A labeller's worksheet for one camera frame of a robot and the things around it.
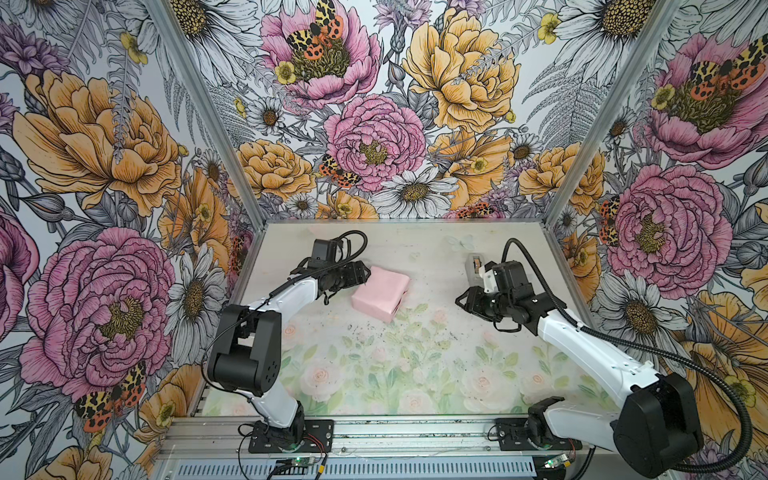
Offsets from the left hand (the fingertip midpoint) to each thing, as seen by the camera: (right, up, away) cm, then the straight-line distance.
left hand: (360, 282), depth 93 cm
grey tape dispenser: (+38, +6, +12) cm, 40 cm away
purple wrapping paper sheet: (+7, -4, -1) cm, 8 cm away
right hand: (+29, -7, -11) cm, 31 cm away
